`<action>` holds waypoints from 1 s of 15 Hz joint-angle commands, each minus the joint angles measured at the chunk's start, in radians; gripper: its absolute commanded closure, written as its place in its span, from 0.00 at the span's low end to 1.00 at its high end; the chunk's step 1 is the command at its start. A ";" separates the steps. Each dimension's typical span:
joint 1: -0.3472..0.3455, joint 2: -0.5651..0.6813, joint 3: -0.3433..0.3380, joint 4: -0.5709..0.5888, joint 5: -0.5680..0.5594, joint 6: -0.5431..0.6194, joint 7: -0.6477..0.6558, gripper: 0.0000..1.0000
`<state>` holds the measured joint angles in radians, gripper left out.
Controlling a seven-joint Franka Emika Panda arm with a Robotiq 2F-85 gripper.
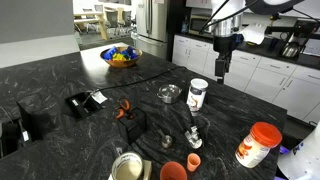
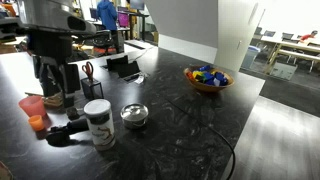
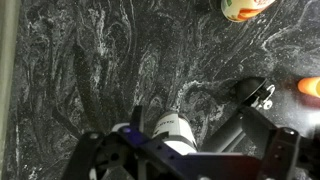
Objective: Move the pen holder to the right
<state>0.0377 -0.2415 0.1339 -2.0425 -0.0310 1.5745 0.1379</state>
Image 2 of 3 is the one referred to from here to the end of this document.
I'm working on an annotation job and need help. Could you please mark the black handled tool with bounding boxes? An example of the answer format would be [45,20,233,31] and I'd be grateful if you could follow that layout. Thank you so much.
[45,119,89,147]

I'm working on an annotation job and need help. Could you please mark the wooden bowl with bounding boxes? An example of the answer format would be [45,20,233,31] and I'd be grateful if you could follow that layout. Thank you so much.
[183,66,235,92]

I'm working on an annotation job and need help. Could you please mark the white lidded cylindrical canister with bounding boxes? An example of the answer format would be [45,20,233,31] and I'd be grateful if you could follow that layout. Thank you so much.
[84,99,115,151]

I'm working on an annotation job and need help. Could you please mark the black pop-up power outlet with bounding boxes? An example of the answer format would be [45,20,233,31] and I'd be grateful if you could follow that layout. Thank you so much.
[106,55,141,82]

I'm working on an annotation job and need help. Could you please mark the blue lidded trash bin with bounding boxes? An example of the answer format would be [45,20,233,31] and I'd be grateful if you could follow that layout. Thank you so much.
[241,46,261,69]

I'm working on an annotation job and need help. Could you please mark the black mesh pen holder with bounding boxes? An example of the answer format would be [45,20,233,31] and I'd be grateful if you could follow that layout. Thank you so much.
[81,78,104,100]

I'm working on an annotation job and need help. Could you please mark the white storage box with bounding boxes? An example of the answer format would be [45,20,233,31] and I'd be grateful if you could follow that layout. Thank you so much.
[270,62,297,81]

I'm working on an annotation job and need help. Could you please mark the person in red shirt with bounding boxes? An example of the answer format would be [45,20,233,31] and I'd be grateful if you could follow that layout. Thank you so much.
[299,30,318,42]

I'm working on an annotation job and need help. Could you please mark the small steel lidded pot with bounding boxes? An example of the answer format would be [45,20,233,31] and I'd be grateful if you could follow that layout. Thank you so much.
[120,103,149,129]

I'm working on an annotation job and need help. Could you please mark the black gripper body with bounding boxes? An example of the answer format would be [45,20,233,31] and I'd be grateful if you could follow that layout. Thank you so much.
[32,55,80,97]

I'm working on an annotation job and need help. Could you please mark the large pink plastic cup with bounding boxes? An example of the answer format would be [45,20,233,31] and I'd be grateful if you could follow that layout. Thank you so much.
[18,96,46,117]

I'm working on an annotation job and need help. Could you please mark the small orange plastic cup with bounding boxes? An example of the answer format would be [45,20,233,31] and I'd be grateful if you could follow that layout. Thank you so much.
[28,115,45,131]

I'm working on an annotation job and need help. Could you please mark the red handled scissors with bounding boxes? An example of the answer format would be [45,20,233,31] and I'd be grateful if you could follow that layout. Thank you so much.
[82,61,93,82]

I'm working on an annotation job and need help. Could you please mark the colourful toy blocks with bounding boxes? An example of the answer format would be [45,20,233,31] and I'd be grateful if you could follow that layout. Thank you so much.
[186,65,229,86]

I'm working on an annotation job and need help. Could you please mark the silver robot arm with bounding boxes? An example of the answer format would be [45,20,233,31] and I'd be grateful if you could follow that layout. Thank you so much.
[17,0,96,108]

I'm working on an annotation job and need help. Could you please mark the black cable on table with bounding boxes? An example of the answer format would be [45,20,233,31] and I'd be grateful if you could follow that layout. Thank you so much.
[159,94,237,180]

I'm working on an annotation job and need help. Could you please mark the person in blue hoodie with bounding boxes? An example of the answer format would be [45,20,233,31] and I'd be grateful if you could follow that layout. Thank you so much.
[97,0,117,31]

